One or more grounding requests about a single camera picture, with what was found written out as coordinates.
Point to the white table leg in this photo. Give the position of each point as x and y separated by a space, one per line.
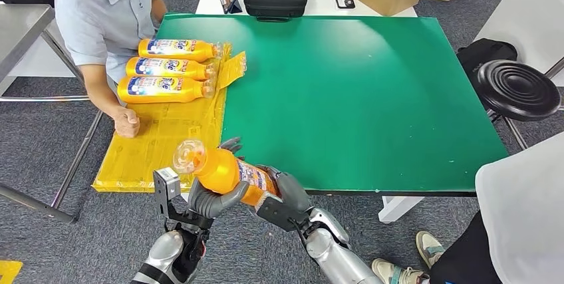
398 209
185 197

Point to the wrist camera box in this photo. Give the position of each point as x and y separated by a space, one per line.
277 213
166 183

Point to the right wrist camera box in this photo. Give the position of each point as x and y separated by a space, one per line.
277 213

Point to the yellow taped cardboard sheet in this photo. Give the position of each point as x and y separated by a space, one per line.
167 150

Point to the person's hand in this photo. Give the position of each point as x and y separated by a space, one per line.
127 122

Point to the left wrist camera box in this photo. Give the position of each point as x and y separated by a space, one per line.
166 183

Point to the person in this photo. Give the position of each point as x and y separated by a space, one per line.
520 211
105 13

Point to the orange detergent bottle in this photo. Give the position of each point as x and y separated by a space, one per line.
163 90
224 172
167 69
176 50

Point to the yellow floor marker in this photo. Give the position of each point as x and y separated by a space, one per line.
9 271

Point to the black round stool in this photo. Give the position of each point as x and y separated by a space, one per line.
517 90

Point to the steel table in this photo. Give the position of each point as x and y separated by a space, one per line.
22 31

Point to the black backpack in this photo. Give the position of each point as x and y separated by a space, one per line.
484 55

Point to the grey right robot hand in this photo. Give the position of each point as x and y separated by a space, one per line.
295 191

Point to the person's forearm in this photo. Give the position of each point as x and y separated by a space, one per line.
101 92

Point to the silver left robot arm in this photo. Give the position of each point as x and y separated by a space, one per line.
163 255

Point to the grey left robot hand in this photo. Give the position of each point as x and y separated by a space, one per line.
211 205

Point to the white sneaker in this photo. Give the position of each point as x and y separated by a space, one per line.
429 249
392 273

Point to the green table board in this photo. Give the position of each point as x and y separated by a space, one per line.
352 105

